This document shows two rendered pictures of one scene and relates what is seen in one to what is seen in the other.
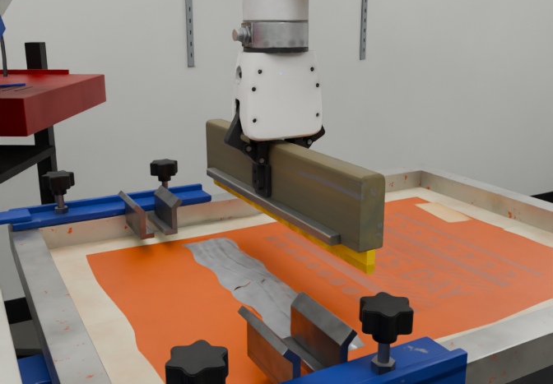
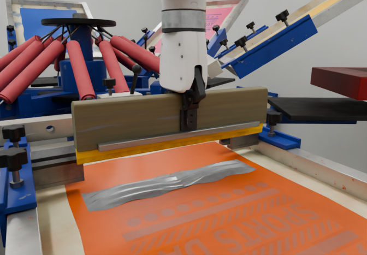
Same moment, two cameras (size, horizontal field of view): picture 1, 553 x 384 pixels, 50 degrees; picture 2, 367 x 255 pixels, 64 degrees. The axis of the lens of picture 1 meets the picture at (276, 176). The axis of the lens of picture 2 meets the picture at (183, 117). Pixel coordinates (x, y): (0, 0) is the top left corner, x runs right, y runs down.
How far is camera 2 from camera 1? 88 cm
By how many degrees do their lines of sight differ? 86
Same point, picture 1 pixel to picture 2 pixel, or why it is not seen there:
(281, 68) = (166, 42)
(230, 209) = (296, 162)
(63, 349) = not seen: hidden behind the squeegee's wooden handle
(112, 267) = (200, 147)
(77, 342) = not seen: hidden behind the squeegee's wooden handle
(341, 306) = (143, 207)
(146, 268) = (200, 153)
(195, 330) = (127, 167)
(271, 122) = (164, 77)
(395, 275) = (197, 237)
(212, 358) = (8, 128)
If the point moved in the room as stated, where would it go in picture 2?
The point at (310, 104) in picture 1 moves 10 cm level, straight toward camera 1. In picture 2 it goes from (177, 69) to (117, 69)
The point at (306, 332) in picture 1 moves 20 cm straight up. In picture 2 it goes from (65, 168) to (54, 57)
